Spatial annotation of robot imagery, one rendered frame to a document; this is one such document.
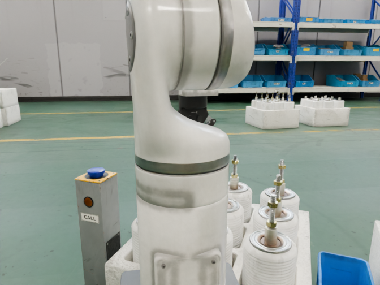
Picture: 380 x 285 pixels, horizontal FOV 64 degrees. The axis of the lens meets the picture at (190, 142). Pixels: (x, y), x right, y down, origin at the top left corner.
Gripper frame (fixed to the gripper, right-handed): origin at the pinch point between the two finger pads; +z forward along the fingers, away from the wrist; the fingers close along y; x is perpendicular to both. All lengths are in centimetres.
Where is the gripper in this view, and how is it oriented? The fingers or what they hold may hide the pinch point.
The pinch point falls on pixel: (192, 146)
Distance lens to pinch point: 82.7
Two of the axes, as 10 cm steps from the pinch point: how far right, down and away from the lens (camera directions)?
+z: 0.0, 9.7, 2.3
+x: 2.9, 2.2, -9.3
